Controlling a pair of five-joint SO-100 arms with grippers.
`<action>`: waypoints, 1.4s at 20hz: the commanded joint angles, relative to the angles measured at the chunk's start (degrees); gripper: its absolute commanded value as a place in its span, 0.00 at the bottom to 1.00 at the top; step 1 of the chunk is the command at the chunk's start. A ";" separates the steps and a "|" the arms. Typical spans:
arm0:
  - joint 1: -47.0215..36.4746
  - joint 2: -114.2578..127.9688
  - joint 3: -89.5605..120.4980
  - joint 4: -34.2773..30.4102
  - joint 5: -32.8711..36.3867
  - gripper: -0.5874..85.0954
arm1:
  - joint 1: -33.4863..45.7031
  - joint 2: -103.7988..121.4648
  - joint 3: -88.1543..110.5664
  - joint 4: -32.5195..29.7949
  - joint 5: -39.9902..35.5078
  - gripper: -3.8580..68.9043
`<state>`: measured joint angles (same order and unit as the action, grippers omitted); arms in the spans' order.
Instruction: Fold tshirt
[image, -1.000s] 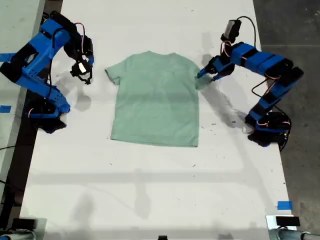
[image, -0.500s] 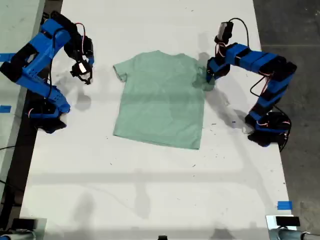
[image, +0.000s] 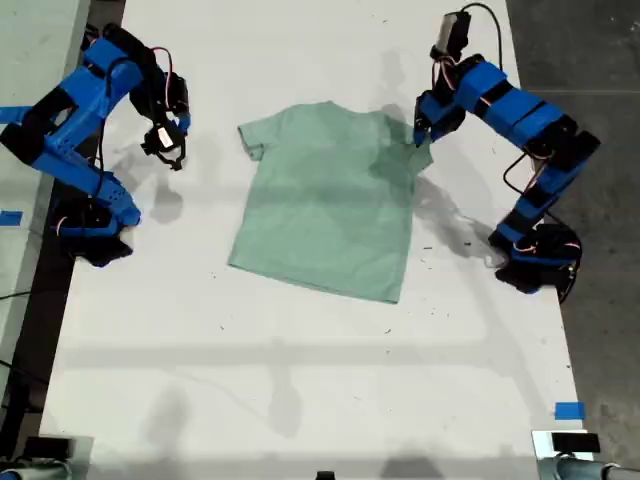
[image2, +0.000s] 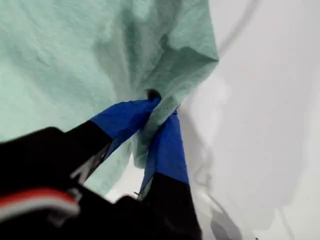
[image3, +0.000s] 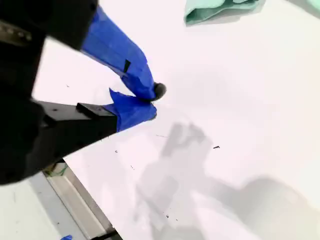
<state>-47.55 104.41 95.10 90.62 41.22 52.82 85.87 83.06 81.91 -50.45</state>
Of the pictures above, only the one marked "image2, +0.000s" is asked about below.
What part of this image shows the pale green T-shirt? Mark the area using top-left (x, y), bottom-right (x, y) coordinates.
top-left (0, 0), bottom-right (220, 198)

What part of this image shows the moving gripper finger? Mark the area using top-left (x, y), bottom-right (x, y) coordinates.
top-left (29, 88), bottom-right (161, 185)

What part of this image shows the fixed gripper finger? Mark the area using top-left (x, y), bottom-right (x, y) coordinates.
top-left (138, 109), bottom-right (202, 240)

